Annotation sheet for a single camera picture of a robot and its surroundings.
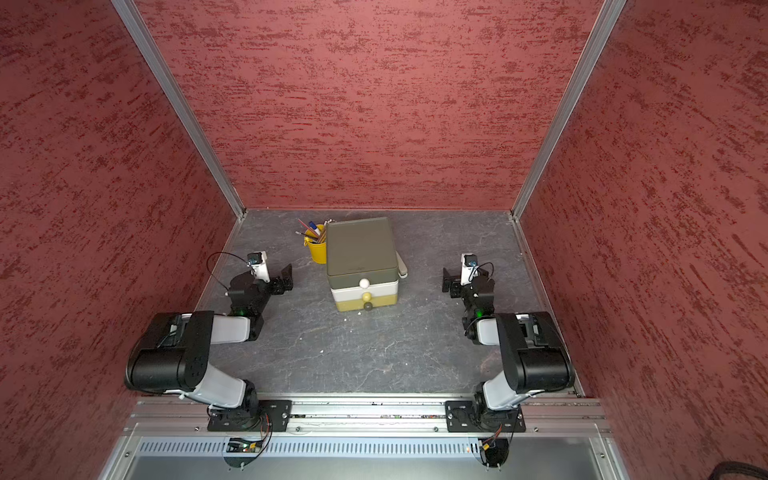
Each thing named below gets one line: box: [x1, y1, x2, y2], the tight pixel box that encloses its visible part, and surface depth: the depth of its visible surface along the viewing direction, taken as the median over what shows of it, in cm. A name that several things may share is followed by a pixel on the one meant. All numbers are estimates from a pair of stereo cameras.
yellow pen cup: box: [303, 236, 327, 265], surface depth 102 cm
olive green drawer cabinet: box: [326, 217, 399, 311], surface depth 85 cm
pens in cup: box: [295, 218, 332, 243], surface depth 102 cm
